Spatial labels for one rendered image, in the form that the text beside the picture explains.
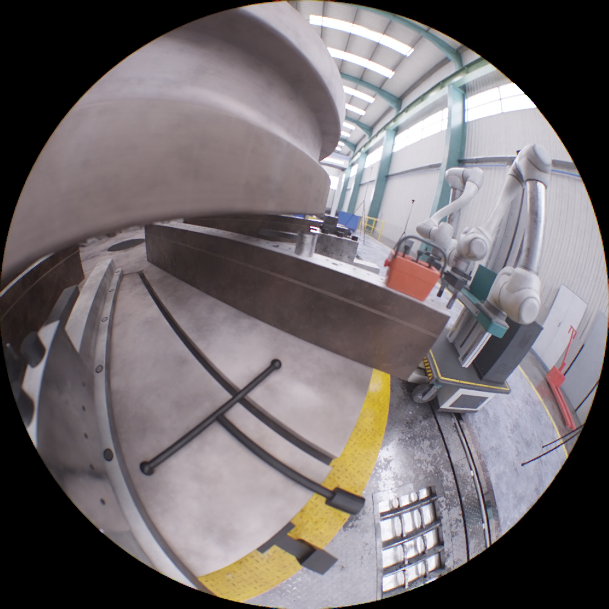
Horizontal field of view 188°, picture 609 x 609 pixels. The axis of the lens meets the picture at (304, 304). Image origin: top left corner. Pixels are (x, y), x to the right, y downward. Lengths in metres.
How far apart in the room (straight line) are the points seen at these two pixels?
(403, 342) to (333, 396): 0.35
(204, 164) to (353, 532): 1.29
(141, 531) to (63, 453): 0.29
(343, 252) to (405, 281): 1.07
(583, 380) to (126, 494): 6.98
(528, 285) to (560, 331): 5.32
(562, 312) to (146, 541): 6.57
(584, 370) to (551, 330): 1.64
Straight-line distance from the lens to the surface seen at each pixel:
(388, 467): 1.08
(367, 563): 1.08
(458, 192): 1.54
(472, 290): 1.44
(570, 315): 6.18
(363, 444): 1.04
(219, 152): 0.49
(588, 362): 6.64
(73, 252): 2.04
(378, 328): 0.76
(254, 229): 2.55
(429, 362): 1.16
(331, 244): 1.65
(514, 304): 0.85
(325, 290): 0.72
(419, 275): 0.69
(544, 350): 6.21
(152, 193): 0.42
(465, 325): 1.53
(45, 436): 0.44
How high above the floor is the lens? 0.90
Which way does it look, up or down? 30 degrees down
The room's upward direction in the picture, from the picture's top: 13 degrees clockwise
